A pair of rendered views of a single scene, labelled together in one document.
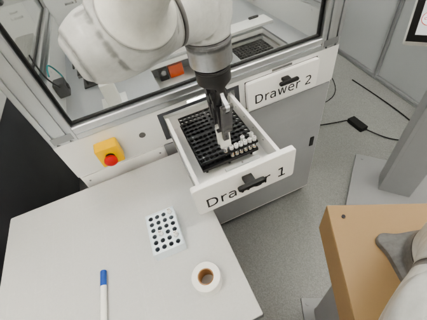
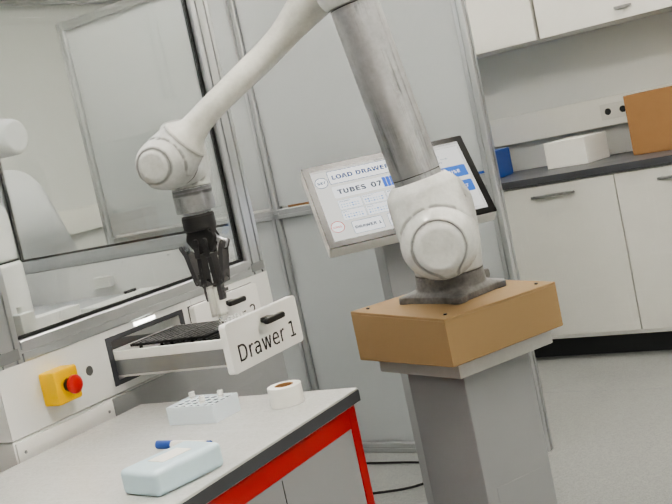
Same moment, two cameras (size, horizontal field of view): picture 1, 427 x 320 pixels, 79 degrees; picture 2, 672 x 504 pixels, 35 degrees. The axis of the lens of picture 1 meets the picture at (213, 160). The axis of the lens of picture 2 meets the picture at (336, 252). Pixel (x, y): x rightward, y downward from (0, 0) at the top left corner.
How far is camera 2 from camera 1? 2.05 m
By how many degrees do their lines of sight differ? 58
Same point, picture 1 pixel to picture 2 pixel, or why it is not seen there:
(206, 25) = (203, 165)
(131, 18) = (195, 134)
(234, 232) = not seen: outside the picture
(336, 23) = (254, 245)
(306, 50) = (237, 274)
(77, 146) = (21, 374)
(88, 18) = (165, 140)
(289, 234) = not seen: outside the picture
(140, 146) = (87, 392)
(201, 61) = (198, 199)
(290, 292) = not seen: outside the picture
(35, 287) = (75, 485)
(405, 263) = (421, 289)
